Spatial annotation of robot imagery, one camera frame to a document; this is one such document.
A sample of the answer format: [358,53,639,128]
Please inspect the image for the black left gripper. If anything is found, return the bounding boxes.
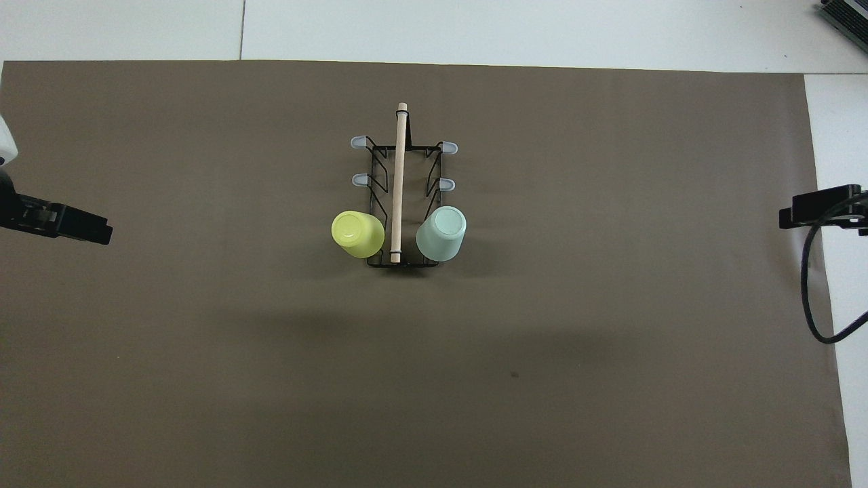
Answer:
[0,169,114,246]

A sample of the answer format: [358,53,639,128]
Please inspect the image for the yellow cup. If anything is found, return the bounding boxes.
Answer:
[331,211,386,259]

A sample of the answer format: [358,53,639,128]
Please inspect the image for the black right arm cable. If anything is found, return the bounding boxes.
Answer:
[801,193,868,345]

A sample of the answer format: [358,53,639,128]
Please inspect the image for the pale green cup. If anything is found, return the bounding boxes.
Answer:
[415,206,468,263]

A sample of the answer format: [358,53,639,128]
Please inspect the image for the brown table mat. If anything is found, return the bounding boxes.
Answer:
[0,60,852,488]

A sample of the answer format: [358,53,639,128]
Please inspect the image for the black wire cup rack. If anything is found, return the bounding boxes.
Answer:
[350,102,459,269]

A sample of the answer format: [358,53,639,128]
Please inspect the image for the dark grey device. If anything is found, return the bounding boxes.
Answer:
[817,0,868,35]

